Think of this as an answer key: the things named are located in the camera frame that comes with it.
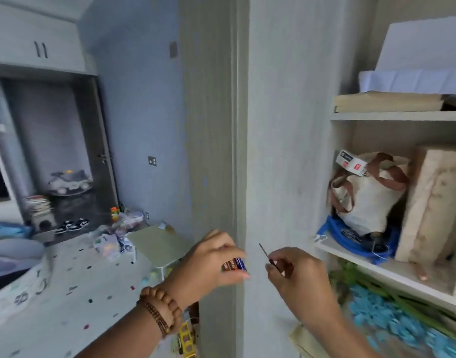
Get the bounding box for white round fabric basket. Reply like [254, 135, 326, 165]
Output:
[0, 238, 54, 331]

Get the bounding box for person's right forearm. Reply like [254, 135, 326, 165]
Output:
[306, 308, 382, 358]

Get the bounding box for blue coiled strap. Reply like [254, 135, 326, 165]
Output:
[316, 215, 401, 267]

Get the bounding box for small grey stool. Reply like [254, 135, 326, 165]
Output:
[28, 215, 58, 234]

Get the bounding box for person's left hand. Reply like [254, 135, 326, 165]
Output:
[162, 229, 251, 310]

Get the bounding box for stack of colourful books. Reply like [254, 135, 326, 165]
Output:
[24, 194, 52, 219]

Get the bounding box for small black-handled screwdriver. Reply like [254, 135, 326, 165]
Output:
[258, 242, 285, 275]

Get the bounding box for white tote bag brown straps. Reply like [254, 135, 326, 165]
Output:
[327, 152, 412, 238]

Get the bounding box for pile of blue plastic pieces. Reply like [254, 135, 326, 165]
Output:
[348, 284, 456, 358]

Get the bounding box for small white red box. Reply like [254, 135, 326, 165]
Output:
[335, 149, 369, 178]

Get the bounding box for pale wooden board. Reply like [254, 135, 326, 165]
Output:
[395, 145, 456, 265]

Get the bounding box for white wall cupboard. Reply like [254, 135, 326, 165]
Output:
[0, 0, 99, 76]

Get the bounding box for person's right hand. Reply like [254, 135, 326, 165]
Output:
[265, 246, 343, 327]

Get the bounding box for grey door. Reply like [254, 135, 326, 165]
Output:
[73, 76, 120, 225]

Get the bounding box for large-bead wooden bracelet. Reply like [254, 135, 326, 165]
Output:
[139, 286, 184, 334]

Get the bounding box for large white paper sheet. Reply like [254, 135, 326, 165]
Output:
[374, 21, 456, 72]

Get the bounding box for yellow toy frame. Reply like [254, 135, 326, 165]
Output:
[177, 319, 198, 358]

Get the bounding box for small-bead wooden bracelet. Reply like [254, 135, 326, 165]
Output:
[137, 298, 171, 339]

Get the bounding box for blue fabric cushion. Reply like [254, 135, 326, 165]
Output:
[0, 221, 34, 242]

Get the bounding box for creased white paper sheet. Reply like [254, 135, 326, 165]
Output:
[357, 69, 456, 96]

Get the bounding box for green plastic stems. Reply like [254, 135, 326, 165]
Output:
[329, 260, 456, 341]

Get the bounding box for thick beige board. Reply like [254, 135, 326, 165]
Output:
[333, 91, 445, 114]

